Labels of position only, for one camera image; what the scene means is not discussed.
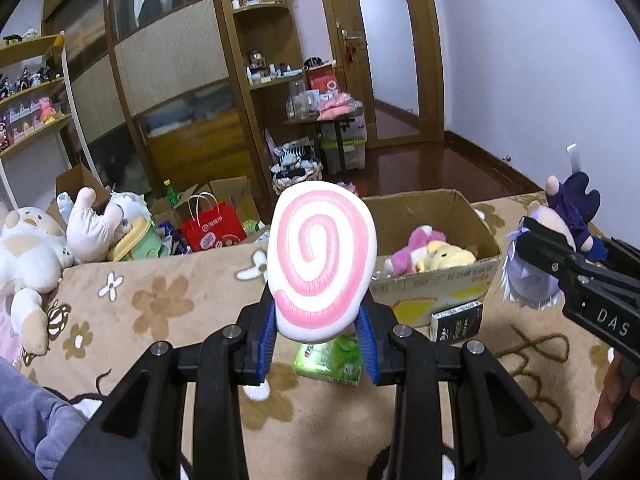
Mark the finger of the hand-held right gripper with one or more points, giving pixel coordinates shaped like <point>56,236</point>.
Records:
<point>625,257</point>
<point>545,255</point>

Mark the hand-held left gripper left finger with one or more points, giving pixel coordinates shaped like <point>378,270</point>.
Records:
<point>265,340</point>

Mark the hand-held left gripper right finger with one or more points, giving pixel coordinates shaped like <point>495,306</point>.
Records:
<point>367,345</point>

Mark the purple white-haired doll plush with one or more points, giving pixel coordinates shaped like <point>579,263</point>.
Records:
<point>575,205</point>

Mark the pink swirl cake roll plush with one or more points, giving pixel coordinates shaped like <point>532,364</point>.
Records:
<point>320,260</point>

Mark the pink bear plush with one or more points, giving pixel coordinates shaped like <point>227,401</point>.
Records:
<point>407,255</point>

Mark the person's right hand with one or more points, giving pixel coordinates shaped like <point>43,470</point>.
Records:
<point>607,400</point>

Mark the green tissue pack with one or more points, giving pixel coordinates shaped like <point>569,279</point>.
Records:
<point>330,360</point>

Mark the beige floral blanket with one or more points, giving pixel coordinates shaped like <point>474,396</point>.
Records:
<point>175,320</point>

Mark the small black box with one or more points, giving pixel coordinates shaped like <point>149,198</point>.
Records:
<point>457,322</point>

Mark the red paper bag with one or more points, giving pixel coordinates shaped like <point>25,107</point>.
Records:
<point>212,232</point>

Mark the brown cardboard box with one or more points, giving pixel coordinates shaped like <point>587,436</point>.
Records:
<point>235,192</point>
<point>75,180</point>

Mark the green yellow plush toy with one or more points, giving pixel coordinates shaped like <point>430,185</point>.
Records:
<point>140,242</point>

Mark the lace trimmed basket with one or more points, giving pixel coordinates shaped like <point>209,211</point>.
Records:
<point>297,177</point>

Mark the green plastic bottle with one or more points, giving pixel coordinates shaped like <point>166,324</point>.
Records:
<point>172,195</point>

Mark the translucent storage bin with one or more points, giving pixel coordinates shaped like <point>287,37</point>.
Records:
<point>352,152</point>

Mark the white plush with pink feet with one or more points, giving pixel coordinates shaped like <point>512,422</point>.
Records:
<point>90,232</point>

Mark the small dark side table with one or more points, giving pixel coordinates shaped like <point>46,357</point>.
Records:
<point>330,122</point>

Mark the clear plastic container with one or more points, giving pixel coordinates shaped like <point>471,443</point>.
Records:
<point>300,102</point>

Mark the pink plastic bag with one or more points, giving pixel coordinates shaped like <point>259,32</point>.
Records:
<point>337,105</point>

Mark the person's lilac clothing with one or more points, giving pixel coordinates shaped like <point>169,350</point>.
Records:
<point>35,425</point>

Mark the large white beige plush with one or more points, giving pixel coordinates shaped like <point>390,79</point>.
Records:
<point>25,260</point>

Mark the red box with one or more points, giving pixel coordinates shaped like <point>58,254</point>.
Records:
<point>324,80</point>

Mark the wooden wardrobe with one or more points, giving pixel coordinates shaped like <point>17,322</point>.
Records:
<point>170,50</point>

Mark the wooden door with glass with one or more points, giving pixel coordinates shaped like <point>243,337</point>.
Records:
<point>340,10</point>

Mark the row of small figurines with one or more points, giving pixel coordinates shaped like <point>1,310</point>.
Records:
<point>30,110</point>

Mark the wooden display shelf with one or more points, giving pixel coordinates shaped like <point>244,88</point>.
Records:
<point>30,47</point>

